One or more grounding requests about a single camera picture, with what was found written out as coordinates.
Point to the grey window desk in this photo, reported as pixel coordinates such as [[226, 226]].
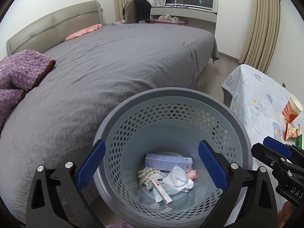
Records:
[[194, 18]]

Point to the lined paper ball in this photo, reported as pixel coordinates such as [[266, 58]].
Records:
[[147, 175]]

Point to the white cloth doll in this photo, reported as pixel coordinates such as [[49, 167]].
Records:
[[179, 180]]

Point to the right hand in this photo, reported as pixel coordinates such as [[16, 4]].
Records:
[[285, 214]]

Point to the green white carton box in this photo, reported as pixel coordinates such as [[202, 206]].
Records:
[[299, 142]]

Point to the chair with black garment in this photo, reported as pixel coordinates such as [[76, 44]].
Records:
[[136, 11]]

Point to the purple fluffy blanket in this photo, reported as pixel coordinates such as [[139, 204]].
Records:
[[20, 73]]

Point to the beige curtain right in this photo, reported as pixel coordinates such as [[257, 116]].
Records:
[[262, 34]]

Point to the light blue patterned table cloth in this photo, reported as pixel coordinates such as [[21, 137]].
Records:
[[258, 102]]

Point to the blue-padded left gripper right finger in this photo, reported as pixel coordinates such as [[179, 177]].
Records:
[[259, 208]]

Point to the pink pillow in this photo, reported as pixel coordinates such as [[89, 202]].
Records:
[[83, 32]]

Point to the red white paper cup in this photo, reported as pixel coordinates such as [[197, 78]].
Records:
[[291, 110]]

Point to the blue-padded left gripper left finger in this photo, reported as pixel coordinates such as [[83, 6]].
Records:
[[44, 208]]

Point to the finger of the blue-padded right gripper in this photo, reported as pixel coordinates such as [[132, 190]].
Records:
[[265, 155], [277, 146]]

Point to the beige headboard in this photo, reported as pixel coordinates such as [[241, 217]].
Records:
[[52, 29]]

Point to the pink clothes pile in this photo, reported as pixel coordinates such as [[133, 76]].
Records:
[[168, 18]]

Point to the red patterned snack wrapper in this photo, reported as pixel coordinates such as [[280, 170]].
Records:
[[291, 132]]

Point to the lavender box in basket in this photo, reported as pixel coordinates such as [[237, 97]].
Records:
[[167, 162]]

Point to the grey bed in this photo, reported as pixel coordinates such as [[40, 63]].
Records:
[[94, 73]]

